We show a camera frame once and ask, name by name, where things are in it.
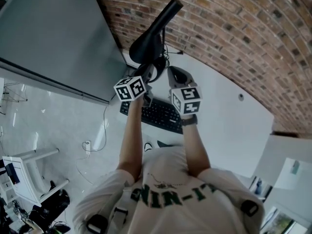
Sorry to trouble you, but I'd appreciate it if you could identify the black keyboard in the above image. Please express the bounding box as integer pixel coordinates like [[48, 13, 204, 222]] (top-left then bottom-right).
[[119, 98, 184, 135]]

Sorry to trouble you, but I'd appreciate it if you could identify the black lamp cable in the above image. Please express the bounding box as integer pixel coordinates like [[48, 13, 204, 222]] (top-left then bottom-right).
[[153, 27, 185, 82]]

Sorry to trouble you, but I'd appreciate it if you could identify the person's white printed shirt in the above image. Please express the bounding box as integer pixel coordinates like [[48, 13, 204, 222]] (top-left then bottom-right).
[[72, 145, 267, 234]]

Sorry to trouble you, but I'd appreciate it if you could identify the black bag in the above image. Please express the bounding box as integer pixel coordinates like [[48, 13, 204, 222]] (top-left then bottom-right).
[[29, 179, 72, 234]]

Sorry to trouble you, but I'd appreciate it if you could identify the black wristwatch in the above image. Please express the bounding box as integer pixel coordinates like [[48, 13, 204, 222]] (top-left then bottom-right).
[[179, 117, 198, 127]]

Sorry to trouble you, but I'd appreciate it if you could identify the grey partition panel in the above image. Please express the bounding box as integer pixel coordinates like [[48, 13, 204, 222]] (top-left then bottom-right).
[[0, 0, 128, 105]]

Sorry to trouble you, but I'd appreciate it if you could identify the white floor cable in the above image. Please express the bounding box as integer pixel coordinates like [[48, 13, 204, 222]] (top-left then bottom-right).
[[75, 103, 111, 185]]

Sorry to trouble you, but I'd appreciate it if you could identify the white wire frame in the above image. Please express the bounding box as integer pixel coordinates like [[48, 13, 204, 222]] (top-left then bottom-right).
[[0, 78, 28, 115]]

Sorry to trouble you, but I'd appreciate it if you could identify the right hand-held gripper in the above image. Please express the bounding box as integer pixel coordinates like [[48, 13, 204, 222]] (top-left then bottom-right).
[[166, 66, 204, 117]]

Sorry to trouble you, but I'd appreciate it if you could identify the white power strip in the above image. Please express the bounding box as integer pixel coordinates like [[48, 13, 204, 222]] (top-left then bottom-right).
[[82, 140, 92, 156]]

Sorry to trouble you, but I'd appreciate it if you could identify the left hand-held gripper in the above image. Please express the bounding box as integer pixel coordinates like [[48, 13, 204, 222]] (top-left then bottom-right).
[[113, 63, 157, 108]]

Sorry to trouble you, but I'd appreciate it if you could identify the white side table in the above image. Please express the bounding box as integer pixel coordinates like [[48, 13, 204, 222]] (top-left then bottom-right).
[[1, 147, 70, 207]]

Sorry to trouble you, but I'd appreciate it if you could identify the person's left forearm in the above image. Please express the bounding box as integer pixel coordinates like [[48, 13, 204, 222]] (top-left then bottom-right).
[[117, 97, 147, 181]]

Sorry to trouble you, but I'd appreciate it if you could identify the white cabinet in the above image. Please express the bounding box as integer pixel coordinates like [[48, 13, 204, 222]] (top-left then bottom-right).
[[249, 132, 312, 204]]

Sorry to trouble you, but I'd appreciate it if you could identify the black desk lamp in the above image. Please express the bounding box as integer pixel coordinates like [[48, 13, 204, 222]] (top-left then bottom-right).
[[129, 0, 184, 83]]

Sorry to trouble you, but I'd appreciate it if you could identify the person's right forearm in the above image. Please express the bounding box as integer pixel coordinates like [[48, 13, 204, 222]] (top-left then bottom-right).
[[180, 113, 212, 178]]

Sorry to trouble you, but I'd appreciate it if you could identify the black strap buckle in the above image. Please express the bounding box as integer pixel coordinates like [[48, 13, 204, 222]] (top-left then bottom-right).
[[240, 199, 259, 217], [85, 214, 109, 233]]

